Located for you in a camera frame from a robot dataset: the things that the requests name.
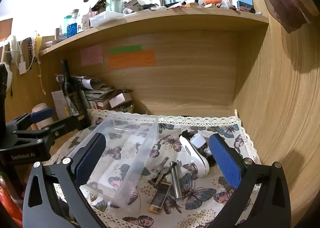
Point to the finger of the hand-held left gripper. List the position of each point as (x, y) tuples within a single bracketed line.
[(62, 128), (41, 115)]

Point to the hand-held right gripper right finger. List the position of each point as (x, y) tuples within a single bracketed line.
[(225, 160)]

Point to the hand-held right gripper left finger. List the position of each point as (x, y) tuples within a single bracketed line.
[(92, 158)]

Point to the white plastic handheld device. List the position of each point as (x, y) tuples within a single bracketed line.
[(197, 165)]

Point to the white plug adapter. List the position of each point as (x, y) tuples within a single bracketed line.
[(198, 141)]

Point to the clear plastic storage box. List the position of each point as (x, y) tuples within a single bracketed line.
[(135, 143)]

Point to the metal cylinder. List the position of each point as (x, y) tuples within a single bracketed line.
[(176, 183)]

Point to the bunch of keys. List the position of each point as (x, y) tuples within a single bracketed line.
[(162, 166)]

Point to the black gold lighter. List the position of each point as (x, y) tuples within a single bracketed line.
[(158, 199)]

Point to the beige mug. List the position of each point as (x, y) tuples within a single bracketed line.
[(43, 106)]

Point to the white paper note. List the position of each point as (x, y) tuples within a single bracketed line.
[(58, 103)]

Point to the dark wine bottle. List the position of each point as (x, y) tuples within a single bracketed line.
[(72, 93)]

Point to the butterfly print tablecloth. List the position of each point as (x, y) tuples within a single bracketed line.
[(200, 193)]

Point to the orange clothing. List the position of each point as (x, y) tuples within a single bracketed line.
[(7, 198)]

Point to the stack of books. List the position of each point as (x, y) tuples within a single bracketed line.
[(97, 95)]

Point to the white charger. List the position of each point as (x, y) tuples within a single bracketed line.
[(22, 67)]

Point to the small white labelled box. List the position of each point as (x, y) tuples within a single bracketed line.
[(118, 99)]

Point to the pink sticky note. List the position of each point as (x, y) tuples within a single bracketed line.
[(91, 55)]

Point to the blue glass jar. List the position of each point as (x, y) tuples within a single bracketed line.
[(70, 27)]

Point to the orange sticky note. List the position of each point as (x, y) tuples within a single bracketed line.
[(132, 59)]

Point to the green sticky note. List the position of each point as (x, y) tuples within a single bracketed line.
[(125, 49)]

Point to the white plastic tray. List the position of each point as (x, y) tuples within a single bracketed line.
[(106, 17)]

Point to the green glass bottle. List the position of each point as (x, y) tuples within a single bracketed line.
[(116, 2)]

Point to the wooden shelf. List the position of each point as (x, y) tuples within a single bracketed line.
[(175, 16)]

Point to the orange tube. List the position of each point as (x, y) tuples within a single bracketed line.
[(213, 0)]

